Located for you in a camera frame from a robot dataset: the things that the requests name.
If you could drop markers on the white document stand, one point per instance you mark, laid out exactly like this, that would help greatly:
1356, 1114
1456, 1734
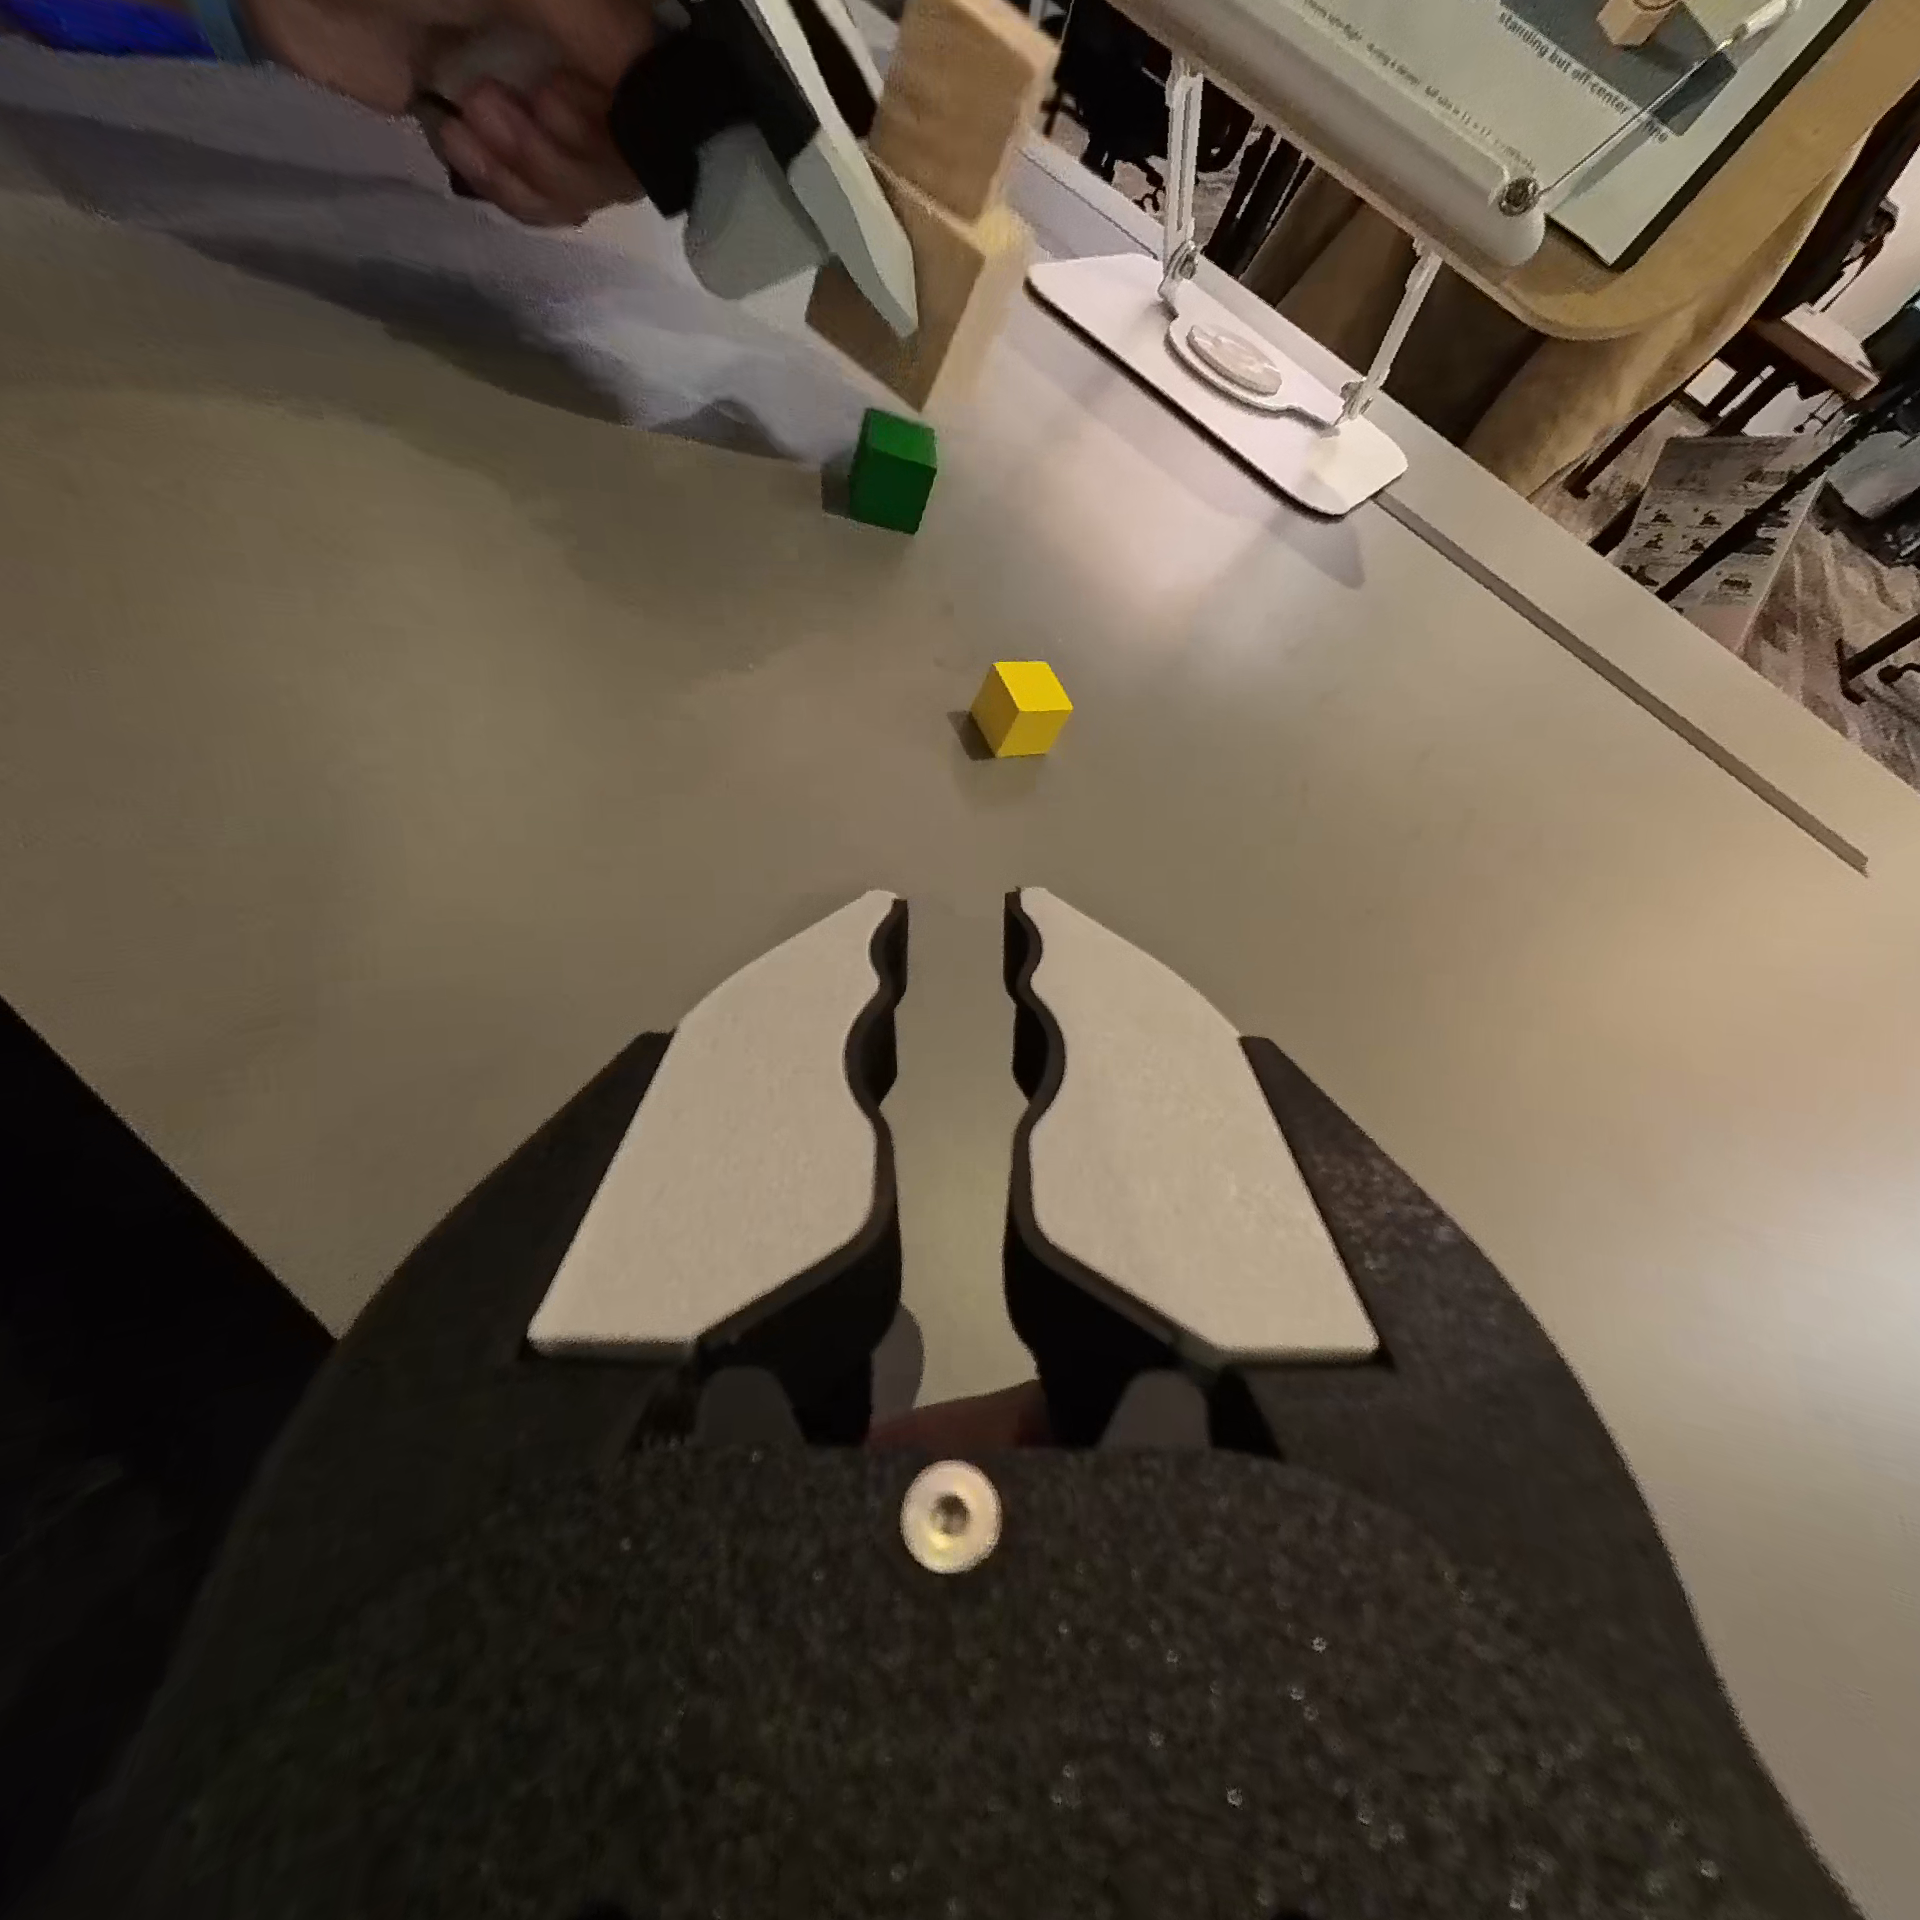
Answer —
1351, 136

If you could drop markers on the printed instruction sheet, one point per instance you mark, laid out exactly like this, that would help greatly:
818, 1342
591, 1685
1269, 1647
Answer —
1636, 107

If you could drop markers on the instruction sign on stand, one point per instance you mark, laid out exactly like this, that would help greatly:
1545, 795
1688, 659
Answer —
1562, 345

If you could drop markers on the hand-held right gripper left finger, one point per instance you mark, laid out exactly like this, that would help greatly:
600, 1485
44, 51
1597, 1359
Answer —
714, 1171

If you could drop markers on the person's left hand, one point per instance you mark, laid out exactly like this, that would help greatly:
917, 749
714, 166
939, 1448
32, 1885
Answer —
512, 92

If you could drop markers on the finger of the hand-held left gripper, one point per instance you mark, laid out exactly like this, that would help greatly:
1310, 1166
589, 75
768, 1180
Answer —
860, 66
863, 240

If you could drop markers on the white black-patterned cloth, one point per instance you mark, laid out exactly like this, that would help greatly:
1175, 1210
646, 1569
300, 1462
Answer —
1726, 541

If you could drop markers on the large plain wooden cube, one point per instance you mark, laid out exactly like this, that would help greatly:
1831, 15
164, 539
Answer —
939, 299

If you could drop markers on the blue plastic bin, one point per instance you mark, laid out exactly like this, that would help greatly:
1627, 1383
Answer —
106, 21

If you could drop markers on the small yellow wooden cube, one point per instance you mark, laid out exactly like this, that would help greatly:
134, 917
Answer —
1023, 713

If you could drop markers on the person's dark clothing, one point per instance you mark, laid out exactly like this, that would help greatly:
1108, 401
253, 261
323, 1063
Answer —
120, 1351

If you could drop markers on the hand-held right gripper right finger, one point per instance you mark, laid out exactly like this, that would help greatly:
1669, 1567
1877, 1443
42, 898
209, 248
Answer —
1179, 1171

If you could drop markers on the medium plain wooden cube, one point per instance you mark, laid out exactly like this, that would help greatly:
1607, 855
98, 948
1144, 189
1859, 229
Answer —
968, 92

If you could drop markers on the green wooden cube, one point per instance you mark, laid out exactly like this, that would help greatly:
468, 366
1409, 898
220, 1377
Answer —
893, 478

